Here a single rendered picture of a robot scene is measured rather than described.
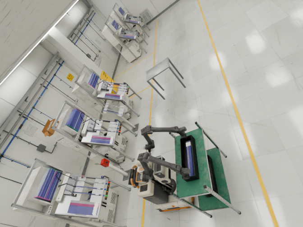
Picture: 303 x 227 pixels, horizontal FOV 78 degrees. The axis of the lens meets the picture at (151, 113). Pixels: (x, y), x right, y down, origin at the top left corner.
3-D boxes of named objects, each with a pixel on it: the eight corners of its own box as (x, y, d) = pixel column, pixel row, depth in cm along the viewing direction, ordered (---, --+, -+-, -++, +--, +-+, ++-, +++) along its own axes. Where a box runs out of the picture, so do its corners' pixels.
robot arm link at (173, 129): (145, 127, 238) (146, 134, 232) (146, 124, 234) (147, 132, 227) (176, 127, 250) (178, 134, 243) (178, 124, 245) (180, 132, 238)
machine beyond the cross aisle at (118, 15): (151, 28, 938) (125, -7, 829) (150, 36, 883) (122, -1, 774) (130, 43, 1002) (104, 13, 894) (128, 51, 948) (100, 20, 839)
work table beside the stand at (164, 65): (185, 87, 493) (169, 66, 447) (164, 100, 522) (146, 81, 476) (183, 77, 525) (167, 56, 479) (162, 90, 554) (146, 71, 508)
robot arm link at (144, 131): (138, 127, 236) (139, 134, 230) (149, 124, 234) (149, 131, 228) (149, 143, 270) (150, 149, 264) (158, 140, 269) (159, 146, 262)
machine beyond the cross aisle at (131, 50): (149, 43, 842) (119, 5, 733) (148, 52, 787) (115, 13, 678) (126, 58, 906) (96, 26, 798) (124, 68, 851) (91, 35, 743)
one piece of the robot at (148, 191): (159, 207, 320) (126, 192, 273) (160, 176, 357) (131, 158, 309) (176, 205, 304) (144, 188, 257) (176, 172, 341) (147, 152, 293)
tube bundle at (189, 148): (186, 143, 262) (185, 141, 260) (191, 141, 259) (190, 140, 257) (189, 178, 228) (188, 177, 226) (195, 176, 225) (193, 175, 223)
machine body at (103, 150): (128, 138, 519) (112, 127, 484) (125, 162, 473) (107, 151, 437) (112, 146, 550) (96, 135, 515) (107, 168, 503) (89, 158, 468)
